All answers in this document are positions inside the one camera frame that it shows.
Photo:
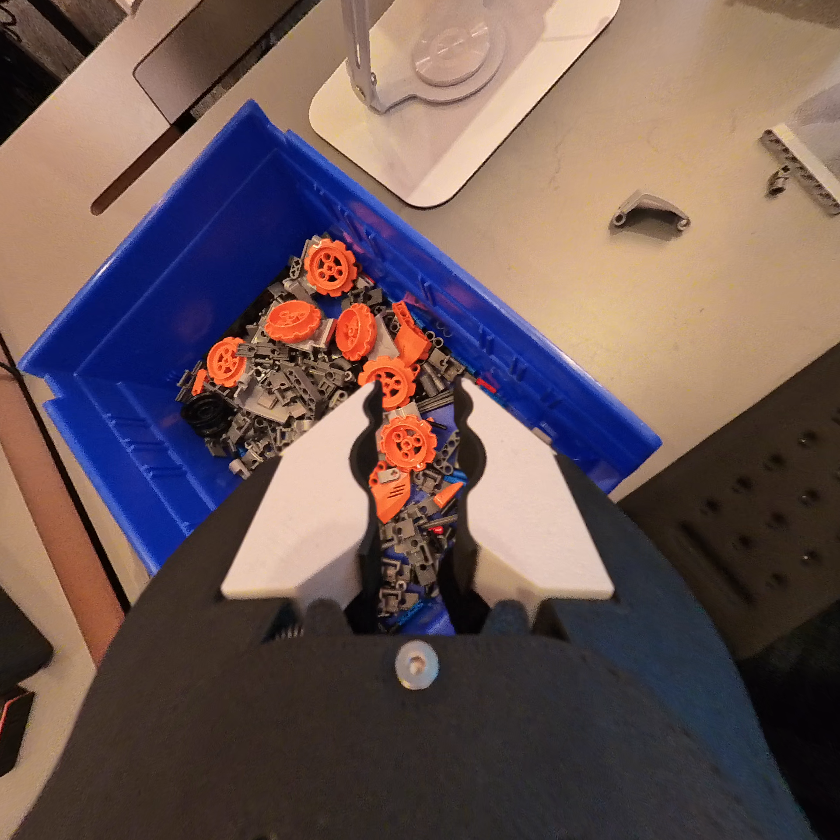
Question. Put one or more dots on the light grey toy beam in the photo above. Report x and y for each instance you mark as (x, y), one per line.
(807, 174)

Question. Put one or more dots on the white rounded board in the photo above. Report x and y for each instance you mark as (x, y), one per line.
(426, 151)

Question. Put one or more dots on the white round stand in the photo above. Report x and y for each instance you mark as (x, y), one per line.
(453, 59)

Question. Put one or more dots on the black perforated panel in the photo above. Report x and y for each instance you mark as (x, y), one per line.
(754, 512)

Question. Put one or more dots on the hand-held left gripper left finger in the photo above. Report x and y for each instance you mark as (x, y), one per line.
(302, 525)

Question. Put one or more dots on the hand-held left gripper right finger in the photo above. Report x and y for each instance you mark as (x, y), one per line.
(531, 525)

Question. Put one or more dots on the orange curved toy piece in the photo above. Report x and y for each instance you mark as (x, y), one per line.
(413, 334)

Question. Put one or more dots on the small grey panel piece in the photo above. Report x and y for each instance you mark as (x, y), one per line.
(649, 208)

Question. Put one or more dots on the black toy wheel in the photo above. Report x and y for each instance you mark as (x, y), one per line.
(203, 413)

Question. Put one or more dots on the orange toy panel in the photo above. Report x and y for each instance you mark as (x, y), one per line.
(390, 492)

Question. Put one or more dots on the black box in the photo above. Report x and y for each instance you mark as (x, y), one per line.
(19, 643)

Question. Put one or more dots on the grey flat plate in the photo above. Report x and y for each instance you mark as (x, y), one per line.
(197, 59)

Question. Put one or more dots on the blue tagged plastic bin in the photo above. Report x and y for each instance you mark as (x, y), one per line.
(197, 229)

